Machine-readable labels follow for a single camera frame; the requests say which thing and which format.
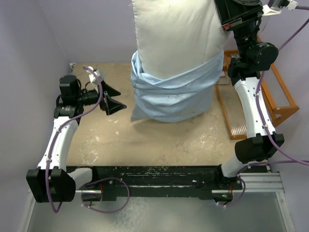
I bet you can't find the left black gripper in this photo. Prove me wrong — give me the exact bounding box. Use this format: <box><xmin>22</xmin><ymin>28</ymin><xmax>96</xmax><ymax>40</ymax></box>
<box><xmin>76</xmin><ymin>80</ymin><xmax>126</xmax><ymax>115</ymax></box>

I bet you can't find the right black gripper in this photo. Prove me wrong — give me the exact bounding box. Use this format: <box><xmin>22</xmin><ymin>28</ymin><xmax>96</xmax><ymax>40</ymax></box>
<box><xmin>217</xmin><ymin>0</ymin><xmax>266</xmax><ymax>60</ymax></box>

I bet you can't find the white pillow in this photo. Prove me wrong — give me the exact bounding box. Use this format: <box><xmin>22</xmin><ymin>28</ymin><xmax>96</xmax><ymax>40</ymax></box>
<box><xmin>131</xmin><ymin>0</ymin><xmax>228</xmax><ymax>79</ymax></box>

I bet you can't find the light blue pillowcase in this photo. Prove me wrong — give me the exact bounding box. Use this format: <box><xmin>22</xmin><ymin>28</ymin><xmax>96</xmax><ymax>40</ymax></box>
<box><xmin>130</xmin><ymin>51</ymin><xmax>224</xmax><ymax>123</ymax></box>

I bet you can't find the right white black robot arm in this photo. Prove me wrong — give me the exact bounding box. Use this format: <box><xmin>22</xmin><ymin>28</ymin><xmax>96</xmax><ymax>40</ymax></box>
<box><xmin>214</xmin><ymin>0</ymin><xmax>284</xmax><ymax>189</ymax></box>

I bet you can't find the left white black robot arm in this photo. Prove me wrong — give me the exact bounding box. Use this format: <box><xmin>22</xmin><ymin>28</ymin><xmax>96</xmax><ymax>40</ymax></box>
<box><xmin>26</xmin><ymin>70</ymin><xmax>126</xmax><ymax>203</ymax></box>

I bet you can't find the small clear plastic box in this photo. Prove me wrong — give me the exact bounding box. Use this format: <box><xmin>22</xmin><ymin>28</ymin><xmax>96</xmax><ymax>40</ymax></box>
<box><xmin>217</xmin><ymin>71</ymin><xmax>229</xmax><ymax>85</ymax></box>

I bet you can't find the orange wooden tiered rack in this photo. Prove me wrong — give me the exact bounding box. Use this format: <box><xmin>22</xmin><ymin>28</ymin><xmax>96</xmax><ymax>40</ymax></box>
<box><xmin>215</xmin><ymin>50</ymin><xmax>299</xmax><ymax>140</ymax></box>

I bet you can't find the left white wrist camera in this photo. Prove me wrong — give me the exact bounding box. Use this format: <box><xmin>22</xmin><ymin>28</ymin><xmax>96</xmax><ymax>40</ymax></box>
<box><xmin>87</xmin><ymin>69</ymin><xmax>104</xmax><ymax>93</ymax></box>

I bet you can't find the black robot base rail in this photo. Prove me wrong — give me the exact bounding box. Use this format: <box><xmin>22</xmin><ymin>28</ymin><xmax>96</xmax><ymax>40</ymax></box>
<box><xmin>79</xmin><ymin>166</ymin><xmax>242</xmax><ymax>201</ymax></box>

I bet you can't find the aluminium extrusion frame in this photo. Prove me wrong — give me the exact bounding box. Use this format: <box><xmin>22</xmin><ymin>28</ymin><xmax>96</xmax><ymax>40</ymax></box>
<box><xmin>18</xmin><ymin>62</ymin><xmax>295</xmax><ymax>232</ymax></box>

